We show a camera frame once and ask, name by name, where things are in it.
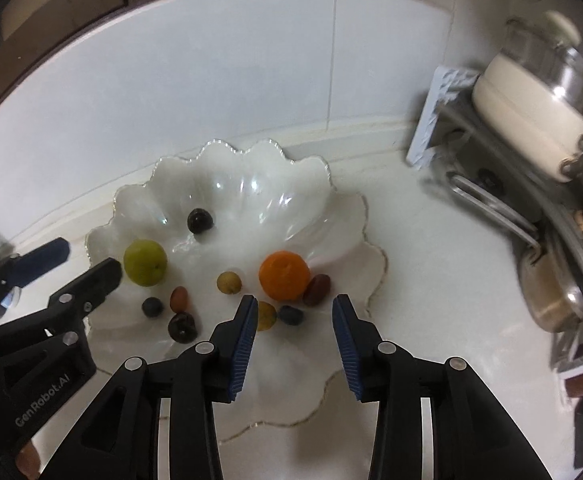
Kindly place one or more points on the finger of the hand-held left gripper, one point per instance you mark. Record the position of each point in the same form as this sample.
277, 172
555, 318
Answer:
104, 275
41, 256

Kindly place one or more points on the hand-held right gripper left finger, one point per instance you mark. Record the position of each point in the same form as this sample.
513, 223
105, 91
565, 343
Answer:
244, 345

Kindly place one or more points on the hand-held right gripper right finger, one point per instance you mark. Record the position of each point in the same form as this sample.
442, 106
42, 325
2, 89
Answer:
346, 350

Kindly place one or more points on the brown longan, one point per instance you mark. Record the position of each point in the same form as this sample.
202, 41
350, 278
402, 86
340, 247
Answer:
229, 282
267, 316

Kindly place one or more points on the yellow-green plum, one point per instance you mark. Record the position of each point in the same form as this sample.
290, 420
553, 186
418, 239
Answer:
145, 263

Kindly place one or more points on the red grape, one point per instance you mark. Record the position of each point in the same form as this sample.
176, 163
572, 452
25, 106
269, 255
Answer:
179, 299
317, 290

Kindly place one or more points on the orange mandarin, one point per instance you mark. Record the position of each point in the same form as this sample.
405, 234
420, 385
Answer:
284, 275

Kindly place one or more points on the white scalloped bowl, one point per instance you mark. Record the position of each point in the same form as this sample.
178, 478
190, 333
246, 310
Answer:
251, 195

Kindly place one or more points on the person's left hand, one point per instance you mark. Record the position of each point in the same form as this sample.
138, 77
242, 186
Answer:
29, 462

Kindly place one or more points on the steel pan lid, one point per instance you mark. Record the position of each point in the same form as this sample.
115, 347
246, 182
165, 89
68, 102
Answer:
496, 210

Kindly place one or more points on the steel pot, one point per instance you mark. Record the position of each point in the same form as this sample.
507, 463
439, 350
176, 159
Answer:
551, 295

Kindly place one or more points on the white shelf rack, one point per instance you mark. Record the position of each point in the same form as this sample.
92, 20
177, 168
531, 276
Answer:
431, 120

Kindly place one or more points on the cream pot with glass lid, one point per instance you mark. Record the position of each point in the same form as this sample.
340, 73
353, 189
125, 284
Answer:
521, 105

